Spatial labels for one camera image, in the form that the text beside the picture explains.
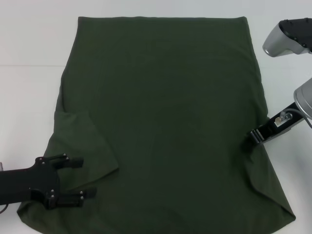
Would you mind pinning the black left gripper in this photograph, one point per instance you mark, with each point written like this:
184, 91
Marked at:
31, 182

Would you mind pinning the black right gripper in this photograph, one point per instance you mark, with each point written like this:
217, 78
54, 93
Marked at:
282, 122

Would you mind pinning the dark green shirt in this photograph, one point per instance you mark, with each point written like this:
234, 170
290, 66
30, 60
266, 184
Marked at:
161, 109

